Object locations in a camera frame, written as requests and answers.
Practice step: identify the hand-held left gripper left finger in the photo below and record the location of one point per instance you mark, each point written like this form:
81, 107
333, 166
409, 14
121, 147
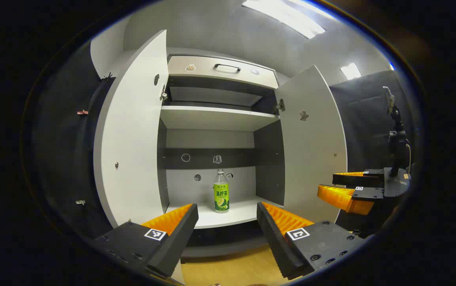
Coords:
176, 242

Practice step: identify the white cabinet shelf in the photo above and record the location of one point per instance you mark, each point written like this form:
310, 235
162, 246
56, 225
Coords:
212, 118

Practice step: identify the metal door hinge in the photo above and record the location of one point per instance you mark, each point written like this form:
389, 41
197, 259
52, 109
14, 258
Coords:
280, 105
164, 95

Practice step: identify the black cloth clip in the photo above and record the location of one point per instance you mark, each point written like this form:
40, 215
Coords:
107, 76

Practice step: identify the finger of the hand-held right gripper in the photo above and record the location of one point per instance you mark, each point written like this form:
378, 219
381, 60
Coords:
354, 179
339, 196

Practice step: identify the grey cabinet door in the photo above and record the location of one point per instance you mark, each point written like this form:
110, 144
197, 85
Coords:
315, 159
132, 139

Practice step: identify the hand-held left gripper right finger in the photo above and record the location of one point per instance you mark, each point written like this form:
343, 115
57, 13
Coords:
277, 242

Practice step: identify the small ceiling light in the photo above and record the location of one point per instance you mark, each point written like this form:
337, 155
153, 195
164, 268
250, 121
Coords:
351, 71

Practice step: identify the long ceiling light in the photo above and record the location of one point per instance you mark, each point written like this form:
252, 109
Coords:
287, 18

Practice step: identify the green label plastic bottle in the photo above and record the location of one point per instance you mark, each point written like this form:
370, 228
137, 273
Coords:
221, 196

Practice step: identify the grey cabinet drawer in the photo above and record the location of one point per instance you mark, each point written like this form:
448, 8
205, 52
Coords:
204, 71

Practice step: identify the red cloth clip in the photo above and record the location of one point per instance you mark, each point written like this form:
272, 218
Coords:
82, 112

